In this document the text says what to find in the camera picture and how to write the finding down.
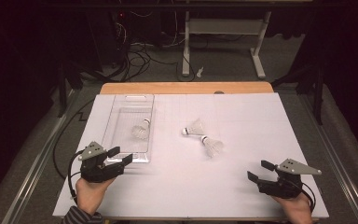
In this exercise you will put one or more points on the white metal desk frame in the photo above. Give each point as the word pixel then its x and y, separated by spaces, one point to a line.
pixel 223 26

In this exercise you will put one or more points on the person's right hand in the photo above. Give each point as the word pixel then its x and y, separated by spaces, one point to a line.
pixel 298 211

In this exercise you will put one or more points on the aluminium floor rail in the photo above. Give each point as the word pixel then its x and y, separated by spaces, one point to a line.
pixel 35 168
pixel 339 172

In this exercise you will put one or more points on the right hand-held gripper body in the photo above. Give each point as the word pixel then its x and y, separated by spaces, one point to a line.
pixel 296 168

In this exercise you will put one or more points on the clear plastic tray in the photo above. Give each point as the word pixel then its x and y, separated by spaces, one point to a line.
pixel 124 109

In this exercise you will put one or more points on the black computer tower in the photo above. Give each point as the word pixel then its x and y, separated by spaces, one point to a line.
pixel 112 37

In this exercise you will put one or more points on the person's left hand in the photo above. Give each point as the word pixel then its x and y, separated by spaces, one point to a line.
pixel 90 196

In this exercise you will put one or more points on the black tripod stand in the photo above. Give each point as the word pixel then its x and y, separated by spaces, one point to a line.
pixel 318 93

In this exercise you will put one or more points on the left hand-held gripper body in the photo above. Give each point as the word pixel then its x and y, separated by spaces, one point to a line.
pixel 92 151

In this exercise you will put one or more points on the small white floor scrap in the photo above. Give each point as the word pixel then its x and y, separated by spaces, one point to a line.
pixel 200 72

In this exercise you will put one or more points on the white feather shuttlecock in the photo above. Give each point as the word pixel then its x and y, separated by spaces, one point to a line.
pixel 195 127
pixel 140 130
pixel 213 146

